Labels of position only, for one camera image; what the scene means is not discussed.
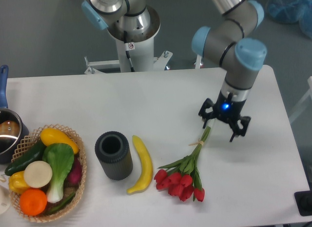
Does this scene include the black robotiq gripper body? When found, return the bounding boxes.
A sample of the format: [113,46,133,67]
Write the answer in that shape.
[212,92,249,124]

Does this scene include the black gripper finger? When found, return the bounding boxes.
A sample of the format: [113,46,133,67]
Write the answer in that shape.
[198,98,216,129]
[229,116,251,142]

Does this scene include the red tulip bouquet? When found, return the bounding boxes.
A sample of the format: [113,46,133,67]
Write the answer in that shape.
[154,120,215,202]

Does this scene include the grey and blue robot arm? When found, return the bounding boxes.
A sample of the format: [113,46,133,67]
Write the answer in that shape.
[81,0,267,137]

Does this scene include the yellow banana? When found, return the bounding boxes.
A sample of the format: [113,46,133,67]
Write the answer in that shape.
[127,135,154,195]

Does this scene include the black device at edge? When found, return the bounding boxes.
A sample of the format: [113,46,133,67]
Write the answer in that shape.
[294,190,312,216]

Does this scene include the dark grey ribbed vase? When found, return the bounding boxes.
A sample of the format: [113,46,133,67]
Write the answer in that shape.
[95,131,133,181]

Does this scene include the blue plastic bag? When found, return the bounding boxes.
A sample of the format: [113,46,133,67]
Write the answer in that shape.
[265,0,312,38]

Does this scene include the purple red onion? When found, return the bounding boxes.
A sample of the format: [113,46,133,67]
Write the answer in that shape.
[67,157,82,185]

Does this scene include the green bok choy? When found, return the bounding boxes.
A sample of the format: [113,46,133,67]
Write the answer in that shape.
[42,143,74,203]

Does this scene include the yellow squash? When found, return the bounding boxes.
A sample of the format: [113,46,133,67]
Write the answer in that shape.
[40,128,79,154]

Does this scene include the green chili pepper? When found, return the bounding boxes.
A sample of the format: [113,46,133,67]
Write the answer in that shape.
[45,192,76,215]

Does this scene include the dark green cucumber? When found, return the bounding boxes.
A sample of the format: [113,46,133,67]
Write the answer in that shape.
[4,140,46,176]

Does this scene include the woven wicker basket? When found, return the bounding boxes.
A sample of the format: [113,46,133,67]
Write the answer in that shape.
[9,124,87,223]

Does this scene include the white round radish slice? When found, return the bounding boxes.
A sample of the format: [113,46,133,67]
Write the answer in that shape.
[23,161,53,188]

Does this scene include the orange fruit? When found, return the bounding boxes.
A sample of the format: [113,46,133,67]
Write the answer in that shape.
[19,188,47,216]

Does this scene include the yellow bell pepper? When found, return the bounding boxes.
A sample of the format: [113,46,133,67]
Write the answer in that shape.
[9,171,30,194]

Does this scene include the white garlic piece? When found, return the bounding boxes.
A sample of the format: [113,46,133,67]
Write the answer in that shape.
[0,175,6,183]

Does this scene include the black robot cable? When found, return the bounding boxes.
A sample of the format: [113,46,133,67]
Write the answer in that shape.
[123,30,135,73]

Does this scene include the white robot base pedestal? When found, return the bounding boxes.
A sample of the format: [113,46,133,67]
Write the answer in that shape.
[81,1,173,72]

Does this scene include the blue handled saucepan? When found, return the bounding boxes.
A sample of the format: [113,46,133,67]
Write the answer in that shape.
[0,65,29,164]

